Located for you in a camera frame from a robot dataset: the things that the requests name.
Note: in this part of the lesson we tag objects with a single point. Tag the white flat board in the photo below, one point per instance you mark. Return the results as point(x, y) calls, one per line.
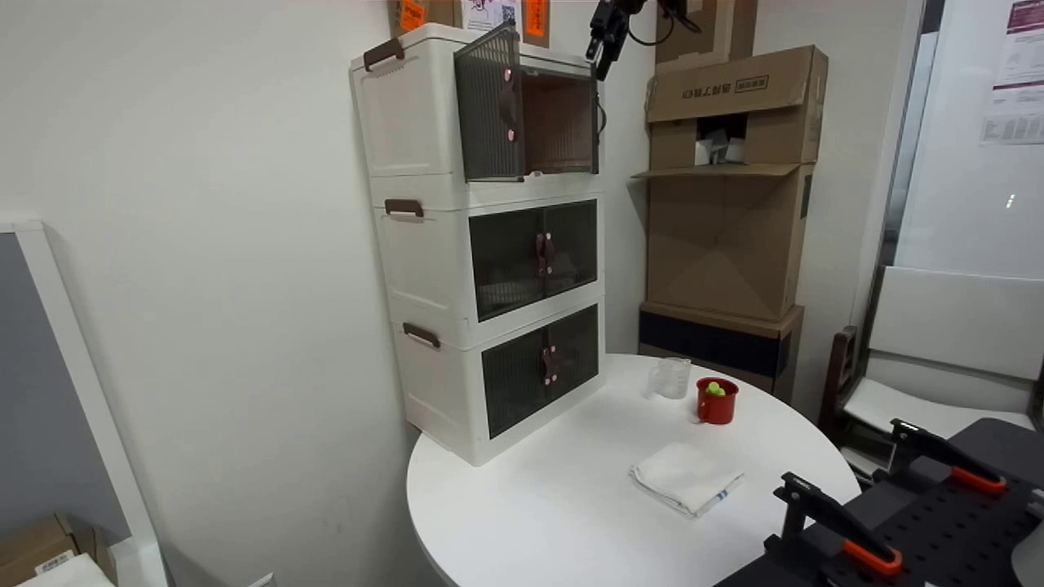
point(925, 414)

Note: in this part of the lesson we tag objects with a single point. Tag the white pink paper sheet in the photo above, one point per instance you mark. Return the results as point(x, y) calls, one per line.
point(490, 14)

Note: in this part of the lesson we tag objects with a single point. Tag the white plastic storage cabinet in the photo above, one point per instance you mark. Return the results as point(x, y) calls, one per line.
point(412, 133)

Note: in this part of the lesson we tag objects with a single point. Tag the large plain cardboard box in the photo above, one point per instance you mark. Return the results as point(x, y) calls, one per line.
point(721, 245)

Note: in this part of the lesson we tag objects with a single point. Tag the clear plastic cup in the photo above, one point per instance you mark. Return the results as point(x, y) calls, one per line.
point(669, 380)

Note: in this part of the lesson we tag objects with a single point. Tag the white leaning panel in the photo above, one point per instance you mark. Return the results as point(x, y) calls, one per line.
point(956, 321)

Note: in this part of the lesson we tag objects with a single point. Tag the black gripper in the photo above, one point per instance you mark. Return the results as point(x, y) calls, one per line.
point(620, 14)

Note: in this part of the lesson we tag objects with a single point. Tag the cardboard box with white lid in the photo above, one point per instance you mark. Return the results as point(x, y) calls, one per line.
point(43, 543)

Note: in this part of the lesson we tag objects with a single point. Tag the brown wooden frame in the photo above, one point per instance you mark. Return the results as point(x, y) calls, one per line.
point(839, 377)

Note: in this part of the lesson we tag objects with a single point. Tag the green ball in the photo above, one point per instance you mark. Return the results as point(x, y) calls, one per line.
point(714, 391)

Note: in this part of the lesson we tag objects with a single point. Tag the cardboard box with cutout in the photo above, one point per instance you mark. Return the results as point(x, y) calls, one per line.
point(762, 86)

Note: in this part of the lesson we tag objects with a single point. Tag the tall narrow cardboard box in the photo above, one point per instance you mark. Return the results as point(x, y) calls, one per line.
point(721, 27)

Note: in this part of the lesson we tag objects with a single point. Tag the orange sign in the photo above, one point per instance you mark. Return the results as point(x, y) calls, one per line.
point(535, 21)

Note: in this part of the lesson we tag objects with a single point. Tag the white folded cloth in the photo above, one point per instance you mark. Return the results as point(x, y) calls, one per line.
point(685, 478)

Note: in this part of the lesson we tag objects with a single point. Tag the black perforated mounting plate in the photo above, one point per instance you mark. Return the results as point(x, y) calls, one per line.
point(956, 534)

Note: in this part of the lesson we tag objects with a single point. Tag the white framed whiteboard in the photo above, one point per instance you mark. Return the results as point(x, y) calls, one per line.
point(67, 361)

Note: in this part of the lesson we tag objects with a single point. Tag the smoky translucent cabinet door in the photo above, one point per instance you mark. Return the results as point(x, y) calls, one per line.
point(490, 109)
point(597, 118)
point(572, 347)
point(506, 261)
point(572, 245)
point(512, 380)

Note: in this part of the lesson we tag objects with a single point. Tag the red cup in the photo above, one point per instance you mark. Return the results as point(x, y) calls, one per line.
point(714, 410)

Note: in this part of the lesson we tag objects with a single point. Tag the white wall poster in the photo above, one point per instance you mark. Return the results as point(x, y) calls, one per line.
point(1018, 68)

